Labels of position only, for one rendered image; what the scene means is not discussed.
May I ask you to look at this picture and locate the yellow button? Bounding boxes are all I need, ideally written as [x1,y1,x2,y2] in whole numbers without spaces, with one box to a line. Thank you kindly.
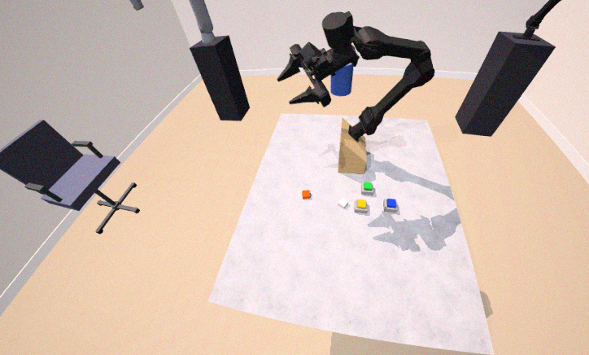
[355,199,367,213]

